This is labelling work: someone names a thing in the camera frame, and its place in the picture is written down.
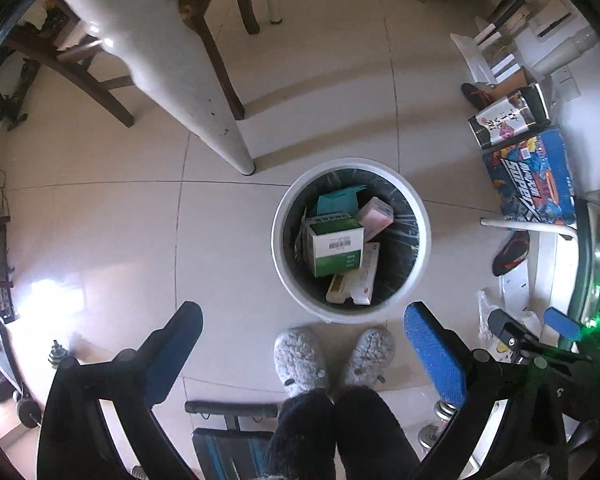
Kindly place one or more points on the wooden chair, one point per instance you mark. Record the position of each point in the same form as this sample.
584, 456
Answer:
225, 80

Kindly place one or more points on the white rod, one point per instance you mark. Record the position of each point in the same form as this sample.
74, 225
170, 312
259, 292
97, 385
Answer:
530, 227

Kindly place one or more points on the brown cardboard box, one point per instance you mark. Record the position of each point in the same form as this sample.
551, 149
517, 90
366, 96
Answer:
519, 79

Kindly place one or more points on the white round trash bin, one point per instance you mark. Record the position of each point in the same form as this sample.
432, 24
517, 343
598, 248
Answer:
300, 300

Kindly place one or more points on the black red shoe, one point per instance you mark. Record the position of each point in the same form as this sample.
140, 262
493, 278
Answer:
510, 257
476, 96

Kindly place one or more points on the black and white box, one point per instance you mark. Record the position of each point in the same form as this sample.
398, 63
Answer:
510, 117

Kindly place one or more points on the teal box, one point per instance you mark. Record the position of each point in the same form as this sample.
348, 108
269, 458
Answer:
337, 202

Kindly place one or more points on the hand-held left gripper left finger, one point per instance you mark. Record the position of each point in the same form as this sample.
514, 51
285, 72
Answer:
175, 350

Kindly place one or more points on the white paper sheet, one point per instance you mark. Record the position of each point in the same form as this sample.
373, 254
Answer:
467, 55

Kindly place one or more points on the small pink box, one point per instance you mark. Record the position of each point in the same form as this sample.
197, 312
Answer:
375, 215

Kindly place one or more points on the black blue weight bench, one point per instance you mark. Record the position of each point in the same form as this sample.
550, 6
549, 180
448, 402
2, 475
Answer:
230, 450

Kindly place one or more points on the grey fluffy slipper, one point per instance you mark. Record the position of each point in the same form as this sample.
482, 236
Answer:
367, 357
300, 360

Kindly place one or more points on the blue printed carton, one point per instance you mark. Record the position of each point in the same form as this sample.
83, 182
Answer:
530, 180

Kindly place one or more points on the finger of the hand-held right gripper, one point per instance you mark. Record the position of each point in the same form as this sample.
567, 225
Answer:
562, 322
505, 327

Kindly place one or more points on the white green cardboard box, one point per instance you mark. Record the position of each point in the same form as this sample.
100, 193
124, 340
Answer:
330, 245

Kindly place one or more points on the dark fleece pants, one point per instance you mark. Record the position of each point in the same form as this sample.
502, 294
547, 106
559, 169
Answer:
340, 435

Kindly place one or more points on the white table leg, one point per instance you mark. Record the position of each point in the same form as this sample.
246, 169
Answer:
180, 60

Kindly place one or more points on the metal dumbbell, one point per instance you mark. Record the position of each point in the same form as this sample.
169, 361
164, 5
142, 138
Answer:
442, 412
56, 354

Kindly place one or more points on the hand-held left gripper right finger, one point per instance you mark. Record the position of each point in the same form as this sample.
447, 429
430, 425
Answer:
435, 355

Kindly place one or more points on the black exercise stand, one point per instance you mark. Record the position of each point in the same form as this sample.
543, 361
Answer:
10, 95

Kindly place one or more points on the white striped box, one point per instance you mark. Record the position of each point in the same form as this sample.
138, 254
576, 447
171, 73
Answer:
360, 276

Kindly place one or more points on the black weight plate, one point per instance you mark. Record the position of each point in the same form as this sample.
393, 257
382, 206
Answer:
27, 411

